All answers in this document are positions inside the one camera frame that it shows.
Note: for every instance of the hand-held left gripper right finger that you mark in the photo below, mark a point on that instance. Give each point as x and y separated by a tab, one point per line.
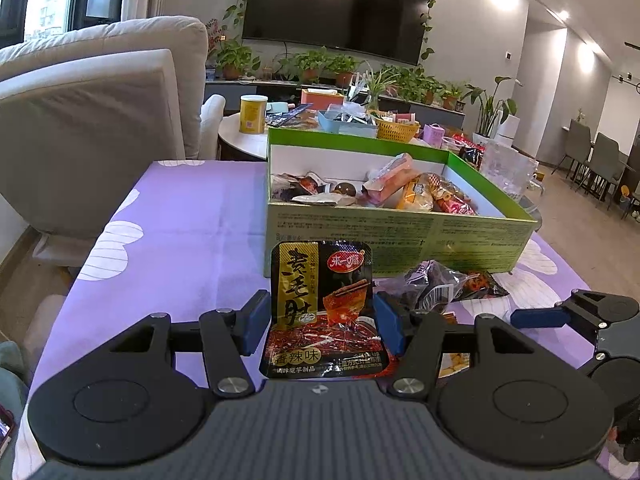
387	322

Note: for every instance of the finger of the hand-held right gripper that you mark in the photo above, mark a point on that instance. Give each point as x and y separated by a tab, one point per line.
537	318

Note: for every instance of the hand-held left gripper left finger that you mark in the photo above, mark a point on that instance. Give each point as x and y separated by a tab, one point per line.
255	320

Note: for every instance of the black and gold snack packet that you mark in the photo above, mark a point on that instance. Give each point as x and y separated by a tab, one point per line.
320	310

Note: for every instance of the green cardboard box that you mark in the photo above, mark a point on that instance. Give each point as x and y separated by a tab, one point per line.
400	240

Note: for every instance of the loose snack packets on table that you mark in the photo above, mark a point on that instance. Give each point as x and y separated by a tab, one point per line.
430	282

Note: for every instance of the red and black crinkled packet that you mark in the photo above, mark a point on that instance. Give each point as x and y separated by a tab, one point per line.
480	284

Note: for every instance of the orange snack packet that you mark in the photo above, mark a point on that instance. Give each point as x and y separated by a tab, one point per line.
456	362

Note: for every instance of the purple floral tablecloth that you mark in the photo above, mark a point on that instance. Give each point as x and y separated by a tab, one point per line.
190	240

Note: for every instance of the pale yellow snack packet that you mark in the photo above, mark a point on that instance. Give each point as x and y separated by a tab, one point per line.
414	195

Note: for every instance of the dark snack packet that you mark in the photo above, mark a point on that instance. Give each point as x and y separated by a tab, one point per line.
284	187

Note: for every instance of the long beige stick packet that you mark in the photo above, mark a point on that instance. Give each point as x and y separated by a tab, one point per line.
320	199

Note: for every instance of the brown egg packet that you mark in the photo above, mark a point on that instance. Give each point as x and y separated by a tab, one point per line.
345	190

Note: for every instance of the pink snack packet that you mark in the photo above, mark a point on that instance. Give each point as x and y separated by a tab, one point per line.
387	177

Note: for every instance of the red and black snack packet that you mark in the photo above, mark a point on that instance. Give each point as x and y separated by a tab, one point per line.
315	183

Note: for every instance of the clear plastic container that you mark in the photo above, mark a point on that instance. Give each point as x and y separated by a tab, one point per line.
510	170

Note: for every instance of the grey dining chair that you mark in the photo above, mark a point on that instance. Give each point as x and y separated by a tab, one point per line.
632	175
605	160
575	145

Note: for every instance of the white round coffee table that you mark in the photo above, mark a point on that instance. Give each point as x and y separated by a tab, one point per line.
240	142

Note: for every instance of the red packets on side table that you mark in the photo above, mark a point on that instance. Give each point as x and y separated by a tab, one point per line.
467	151

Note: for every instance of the white air purifier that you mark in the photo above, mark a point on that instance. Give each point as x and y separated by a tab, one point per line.
509	129

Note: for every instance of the yellow plastic basket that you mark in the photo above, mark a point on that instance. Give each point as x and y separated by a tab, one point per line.
397	131

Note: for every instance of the pink gift box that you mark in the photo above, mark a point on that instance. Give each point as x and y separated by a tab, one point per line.
433	135

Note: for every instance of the blue-grey plastic tray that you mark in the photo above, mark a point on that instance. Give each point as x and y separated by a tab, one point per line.
345	126

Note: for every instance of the yellow can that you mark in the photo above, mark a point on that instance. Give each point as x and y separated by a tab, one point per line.
253	115

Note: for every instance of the teal pouch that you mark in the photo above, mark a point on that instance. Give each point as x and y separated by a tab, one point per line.
277	107

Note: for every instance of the tall broad-leaf plant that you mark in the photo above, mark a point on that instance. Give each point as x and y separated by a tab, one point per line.
492	105

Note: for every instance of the grey television cabinet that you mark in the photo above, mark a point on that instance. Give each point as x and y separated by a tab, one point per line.
270	91

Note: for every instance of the orange tissue box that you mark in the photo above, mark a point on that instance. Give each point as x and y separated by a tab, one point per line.
321	100

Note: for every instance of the small potted plant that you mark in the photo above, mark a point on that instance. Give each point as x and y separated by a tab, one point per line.
452	95

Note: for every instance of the spider plant in vase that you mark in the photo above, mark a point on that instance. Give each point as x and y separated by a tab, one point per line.
377	85

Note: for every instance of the dense green potted plant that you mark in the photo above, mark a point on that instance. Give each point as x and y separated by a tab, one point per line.
417	85

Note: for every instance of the dark green clothing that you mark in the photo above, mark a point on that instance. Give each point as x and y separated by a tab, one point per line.
12	375

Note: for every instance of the bushy potted plant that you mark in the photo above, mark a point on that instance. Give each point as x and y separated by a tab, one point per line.
235	60

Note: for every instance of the beige sofa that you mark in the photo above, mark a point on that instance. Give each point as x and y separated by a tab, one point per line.
100	110

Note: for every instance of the wide leafy potted plant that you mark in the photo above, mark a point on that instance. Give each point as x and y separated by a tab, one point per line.
320	65

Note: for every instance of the red berry bouquet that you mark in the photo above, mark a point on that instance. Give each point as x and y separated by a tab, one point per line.
214	40

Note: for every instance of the wall-mounted black television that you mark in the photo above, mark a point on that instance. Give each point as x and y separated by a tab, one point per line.
340	10

